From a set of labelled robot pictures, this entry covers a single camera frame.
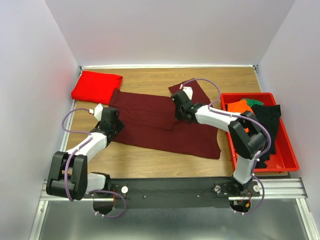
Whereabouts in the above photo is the maroon t shirt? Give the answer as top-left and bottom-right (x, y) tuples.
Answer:
(109, 89), (221, 159)

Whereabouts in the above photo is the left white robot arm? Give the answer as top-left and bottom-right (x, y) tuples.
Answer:
(46, 104), (125, 202)

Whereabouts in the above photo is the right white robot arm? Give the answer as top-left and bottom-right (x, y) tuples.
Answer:
(171, 90), (270, 196)

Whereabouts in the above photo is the folded red t shirt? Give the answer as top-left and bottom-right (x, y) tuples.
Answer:
(71, 70), (123, 105)

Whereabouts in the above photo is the orange t shirt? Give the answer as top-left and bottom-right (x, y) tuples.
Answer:
(226, 100), (255, 133)

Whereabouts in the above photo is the green t shirt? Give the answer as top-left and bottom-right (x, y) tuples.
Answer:
(241, 98), (264, 107)

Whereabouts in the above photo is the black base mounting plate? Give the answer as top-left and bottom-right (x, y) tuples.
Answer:
(93, 177), (260, 214)

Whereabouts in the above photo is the black t shirt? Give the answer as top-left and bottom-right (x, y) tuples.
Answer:
(251, 104), (282, 169)

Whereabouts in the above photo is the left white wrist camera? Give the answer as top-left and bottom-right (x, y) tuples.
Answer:
(88, 103), (104, 121)

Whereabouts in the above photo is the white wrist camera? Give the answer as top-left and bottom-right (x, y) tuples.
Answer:
(179, 84), (193, 100)
(88, 103), (104, 121)

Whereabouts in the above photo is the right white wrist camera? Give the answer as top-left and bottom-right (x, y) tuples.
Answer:
(179, 84), (193, 100)

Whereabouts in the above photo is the aluminium frame rail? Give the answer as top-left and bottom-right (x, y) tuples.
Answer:
(228, 177), (309, 201)

